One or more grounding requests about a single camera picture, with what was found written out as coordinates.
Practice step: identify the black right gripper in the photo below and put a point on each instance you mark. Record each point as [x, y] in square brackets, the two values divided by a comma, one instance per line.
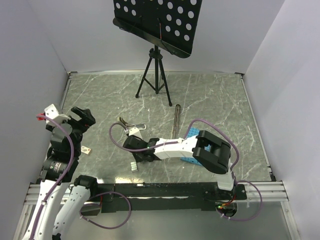
[138, 159]

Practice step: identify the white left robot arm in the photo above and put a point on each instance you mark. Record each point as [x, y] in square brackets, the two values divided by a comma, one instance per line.
[50, 220]

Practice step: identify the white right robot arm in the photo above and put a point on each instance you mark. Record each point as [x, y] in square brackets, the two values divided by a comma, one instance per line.
[212, 152]

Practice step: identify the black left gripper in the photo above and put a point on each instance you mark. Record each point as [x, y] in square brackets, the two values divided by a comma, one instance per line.
[85, 114]

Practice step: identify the metal staple magazine rail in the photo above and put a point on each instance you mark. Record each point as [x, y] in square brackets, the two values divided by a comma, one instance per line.
[175, 127]

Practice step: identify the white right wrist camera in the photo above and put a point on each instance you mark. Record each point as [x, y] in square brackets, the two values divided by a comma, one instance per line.
[134, 131]

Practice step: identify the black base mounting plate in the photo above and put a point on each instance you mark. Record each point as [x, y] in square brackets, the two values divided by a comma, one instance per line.
[204, 196]

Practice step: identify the black tripod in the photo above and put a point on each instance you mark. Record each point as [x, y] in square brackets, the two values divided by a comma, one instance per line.
[160, 79]

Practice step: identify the black perforated music stand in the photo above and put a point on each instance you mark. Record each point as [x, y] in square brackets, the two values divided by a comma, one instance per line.
[168, 24]

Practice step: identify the grey staple box tray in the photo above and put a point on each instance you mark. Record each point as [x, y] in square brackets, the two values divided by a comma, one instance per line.
[133, 166]

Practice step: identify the beige metal stapler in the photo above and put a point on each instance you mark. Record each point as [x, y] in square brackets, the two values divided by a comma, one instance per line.
[140, 126]

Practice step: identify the small cardboard staple box lid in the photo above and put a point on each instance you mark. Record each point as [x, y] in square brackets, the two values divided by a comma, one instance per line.
[85, 150]

